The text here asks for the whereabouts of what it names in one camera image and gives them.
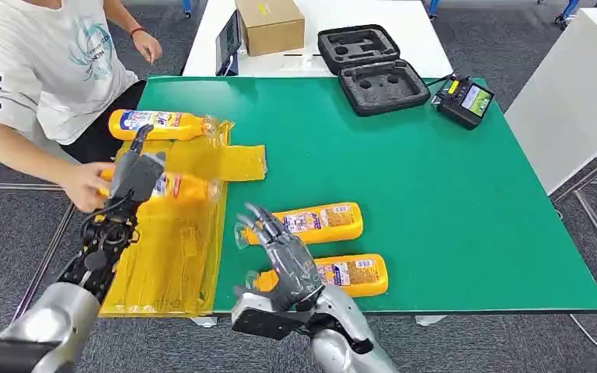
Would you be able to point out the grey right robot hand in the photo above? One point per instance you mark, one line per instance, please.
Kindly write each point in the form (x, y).
(291, 267)

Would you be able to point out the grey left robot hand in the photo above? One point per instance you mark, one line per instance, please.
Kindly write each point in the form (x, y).
(136, 177)

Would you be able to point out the person's left hand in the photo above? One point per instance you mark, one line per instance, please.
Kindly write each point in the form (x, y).
(149, 46)

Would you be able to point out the person's right hand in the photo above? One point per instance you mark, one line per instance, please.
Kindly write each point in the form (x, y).
(82, 185)

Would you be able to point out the orange detergent bottle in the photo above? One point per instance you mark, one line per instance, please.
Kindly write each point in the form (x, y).
(175, 126)
(329, 221)
(188, 188)
(360, 275)

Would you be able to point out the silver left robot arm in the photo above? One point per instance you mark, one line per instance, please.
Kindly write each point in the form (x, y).
(61, 319)

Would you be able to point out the red wristband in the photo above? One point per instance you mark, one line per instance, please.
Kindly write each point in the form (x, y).
(137, 32)

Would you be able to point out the blue chair leg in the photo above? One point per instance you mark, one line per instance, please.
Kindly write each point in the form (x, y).
(187, 6)
(433, 7)
(566, 11)

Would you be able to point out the dark standing tablet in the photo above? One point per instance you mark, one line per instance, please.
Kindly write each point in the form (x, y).
(228, 43)

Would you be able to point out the yellow transparent plastic sheet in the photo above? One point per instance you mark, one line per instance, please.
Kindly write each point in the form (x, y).
(170, 257)

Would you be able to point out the white table foot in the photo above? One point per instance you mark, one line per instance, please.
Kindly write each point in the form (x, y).
(431, 320)
(204, 322)

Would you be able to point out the person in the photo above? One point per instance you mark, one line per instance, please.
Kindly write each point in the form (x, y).
(36, 62)

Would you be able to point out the brown cardboard box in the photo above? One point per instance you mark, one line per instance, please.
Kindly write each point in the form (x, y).
(273, 28)

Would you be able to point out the green table mat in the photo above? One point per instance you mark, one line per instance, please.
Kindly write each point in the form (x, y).
(406, 206)

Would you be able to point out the black pen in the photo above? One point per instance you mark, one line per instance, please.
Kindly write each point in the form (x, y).
(298, 54)

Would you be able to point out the black foam-lined open case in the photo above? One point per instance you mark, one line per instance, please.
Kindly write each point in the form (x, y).
(381, 87)

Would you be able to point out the black remote controller with screen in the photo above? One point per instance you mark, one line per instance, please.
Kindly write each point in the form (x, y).
(458, 105)

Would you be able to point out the white table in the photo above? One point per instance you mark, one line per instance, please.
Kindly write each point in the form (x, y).
(406, 31)

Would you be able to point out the white side cabinet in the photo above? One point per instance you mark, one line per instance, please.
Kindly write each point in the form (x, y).
(571, 103)

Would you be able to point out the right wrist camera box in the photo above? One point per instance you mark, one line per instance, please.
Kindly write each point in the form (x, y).
(265, 322)

